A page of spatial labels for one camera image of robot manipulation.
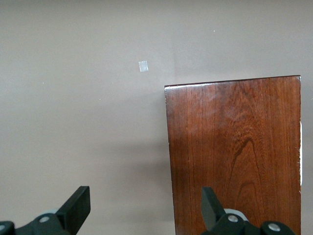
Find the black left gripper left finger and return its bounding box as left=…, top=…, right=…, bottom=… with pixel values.
left=0, top=186, right=91, bottom=235

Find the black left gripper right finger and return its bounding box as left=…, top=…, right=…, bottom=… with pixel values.
left=200, top=187, right=297, bottom=235

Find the dark brown wooden cabinet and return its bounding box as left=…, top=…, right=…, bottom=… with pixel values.
left=164, top=75, right=303, bottom=235

